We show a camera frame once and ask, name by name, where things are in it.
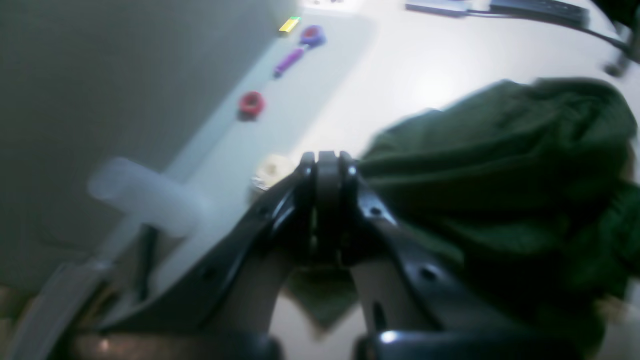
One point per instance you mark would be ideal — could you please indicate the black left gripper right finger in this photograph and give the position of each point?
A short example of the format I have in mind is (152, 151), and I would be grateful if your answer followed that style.
(401, 285)

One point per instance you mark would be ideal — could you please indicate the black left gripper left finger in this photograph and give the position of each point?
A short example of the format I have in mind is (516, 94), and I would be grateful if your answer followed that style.
(235, 286)

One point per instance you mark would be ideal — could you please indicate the dark green t-shirt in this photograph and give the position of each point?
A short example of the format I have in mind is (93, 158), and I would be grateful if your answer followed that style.
(527, 188)

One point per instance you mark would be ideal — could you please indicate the white plastic tube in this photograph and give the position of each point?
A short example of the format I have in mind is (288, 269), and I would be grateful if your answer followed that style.
(151, 197)

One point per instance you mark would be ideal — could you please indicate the red tape roll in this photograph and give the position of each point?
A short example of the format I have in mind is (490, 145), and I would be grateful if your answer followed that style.
(251, 105)

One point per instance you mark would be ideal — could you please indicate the purple pen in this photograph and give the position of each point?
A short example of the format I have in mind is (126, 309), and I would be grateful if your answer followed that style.
(290, 59)

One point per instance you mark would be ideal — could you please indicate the purple tape roll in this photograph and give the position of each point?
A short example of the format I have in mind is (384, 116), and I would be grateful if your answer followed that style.
(313, 36)

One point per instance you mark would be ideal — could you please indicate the grey usb hub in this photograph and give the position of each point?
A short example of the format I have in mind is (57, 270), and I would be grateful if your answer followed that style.
(448, 8)

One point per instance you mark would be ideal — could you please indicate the grey remote panel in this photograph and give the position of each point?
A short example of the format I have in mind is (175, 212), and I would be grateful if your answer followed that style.
(551, 10)

